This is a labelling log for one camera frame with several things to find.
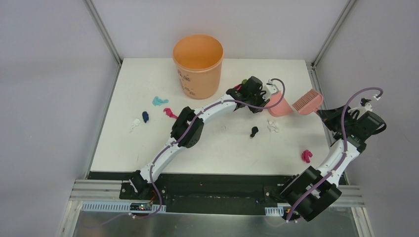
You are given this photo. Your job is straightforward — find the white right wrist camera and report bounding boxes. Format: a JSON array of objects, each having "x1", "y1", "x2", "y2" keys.
[{"x1": 348, "y1": 98, "x2": 372, "y2": 120}]

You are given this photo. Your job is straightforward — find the black paper scrap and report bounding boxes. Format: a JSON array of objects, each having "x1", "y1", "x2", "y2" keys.
[{"x1": 250, "y1": 126, "x2": 259, "y2": 138}]

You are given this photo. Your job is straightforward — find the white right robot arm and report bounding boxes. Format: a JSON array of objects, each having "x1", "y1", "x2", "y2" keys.
[{"x1": 280, "y1": 102, "x2": 386, "y2": 222}]

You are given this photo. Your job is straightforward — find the aluminium front rail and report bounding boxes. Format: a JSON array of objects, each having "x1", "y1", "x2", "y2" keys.
[{"x1": 69, "y1": 179, "x2": 365, "y2": 207}]

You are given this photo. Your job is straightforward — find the white paper scrap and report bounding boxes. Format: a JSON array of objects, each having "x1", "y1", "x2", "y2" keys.
[
  {"x1": 129, "y1": 118, "x2": 141, "y2": 132},
  {"x1": 267, "y1": 120, "x2": 279, "y2": 133}
]

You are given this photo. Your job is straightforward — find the orange plastic bucket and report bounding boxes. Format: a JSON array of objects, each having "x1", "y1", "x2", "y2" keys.
[{"x1": 172, "y1": 34, "x2": 224, "y2": 99}]

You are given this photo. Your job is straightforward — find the left aluminium frame post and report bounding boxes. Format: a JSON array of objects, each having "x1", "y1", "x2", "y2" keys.
[{"x1": 84, "y1": 0, "x2": 123, "y2": 68}]

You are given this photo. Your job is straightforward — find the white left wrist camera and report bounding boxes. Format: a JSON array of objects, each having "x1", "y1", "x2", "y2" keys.
[{"x1": 262, "y1": 79, "x2": 279, "y2": 100}]

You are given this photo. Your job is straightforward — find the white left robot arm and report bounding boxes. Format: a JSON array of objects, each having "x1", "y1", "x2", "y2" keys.
[{"x1": 122, "y1": 76, "x2": 279, "y2": 200}]

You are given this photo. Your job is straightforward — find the pink hand brush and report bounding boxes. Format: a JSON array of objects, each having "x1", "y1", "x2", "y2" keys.
[{"x1": 292, "y1": 88, "x2": 324, "y2": 116}]

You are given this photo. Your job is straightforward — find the pink plastic dustpan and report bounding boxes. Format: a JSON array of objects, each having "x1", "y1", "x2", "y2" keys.
[{"x1": 266, "y1": 91, "x2": 293, "y2": 117}]

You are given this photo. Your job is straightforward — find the dark blue paper scrap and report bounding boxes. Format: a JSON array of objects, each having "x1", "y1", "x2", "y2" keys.
[{"x1": 142, "y1": 111, "x2": 149, "y2": 123}]

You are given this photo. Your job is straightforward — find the controller circuit board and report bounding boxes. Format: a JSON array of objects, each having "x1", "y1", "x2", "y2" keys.
[
  {"x1": 129, "y1": 202, "x2": 153, "y2": 213},
  {"x1": 282, "y1": 206, "x2": 302, "y2": 220}
]

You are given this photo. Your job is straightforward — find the aluminium frame post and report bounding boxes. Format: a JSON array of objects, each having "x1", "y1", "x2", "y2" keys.
[
  {"x1": 84, "y1": 0, "x2": 123, "y2": 68},
  {"x1": 311, "y1": 0, "x2": 358, "y2": 70}
]

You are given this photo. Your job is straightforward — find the right controller circuit board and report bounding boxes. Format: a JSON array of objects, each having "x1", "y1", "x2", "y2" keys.
[{"x1": 282, "y1": 206, "x2": 302, "y2": 220}]

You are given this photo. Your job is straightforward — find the left controller circuit board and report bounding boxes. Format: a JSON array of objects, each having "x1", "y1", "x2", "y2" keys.
[{"x1": 129, "y1": 202, "x2": 153, "y2": 213}]

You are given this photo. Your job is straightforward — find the right aluminium frame post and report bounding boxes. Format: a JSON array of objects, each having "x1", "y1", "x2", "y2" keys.
[{"x1": 311, "y1": 0, "x2": 358, "y2": 70}]

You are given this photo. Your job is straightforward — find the teal paper scrap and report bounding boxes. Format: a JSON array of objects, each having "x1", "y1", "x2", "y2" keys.
[{"x1": 152, "y1": 96, "x2": 169, "y2": 106}]

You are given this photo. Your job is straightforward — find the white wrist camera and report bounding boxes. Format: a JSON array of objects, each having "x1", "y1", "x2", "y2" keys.
[
  {"x1": 262, "y1": 79, "x2": 279, "y2": 100},
  {"x1": 348, "y1": 98, "x2": 372, "y2": 120}
]

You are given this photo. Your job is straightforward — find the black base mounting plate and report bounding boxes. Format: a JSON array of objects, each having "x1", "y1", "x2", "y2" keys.
[{"x1": 119, "y1": 172, "x2": 313, "y2": 217}]

